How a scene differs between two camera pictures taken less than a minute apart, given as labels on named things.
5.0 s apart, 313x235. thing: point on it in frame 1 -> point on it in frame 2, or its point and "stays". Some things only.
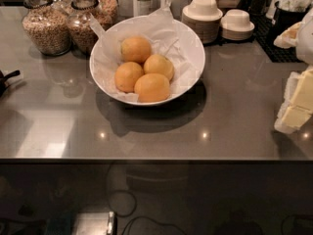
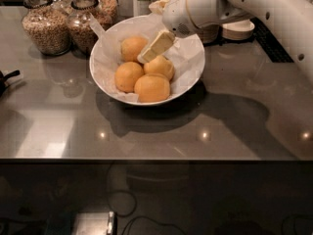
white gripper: x=306 y=43 -> x=176 y=16
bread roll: x=152 y=87 stays
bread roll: x=135 y=49 stays
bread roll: x=126 y=74 stays
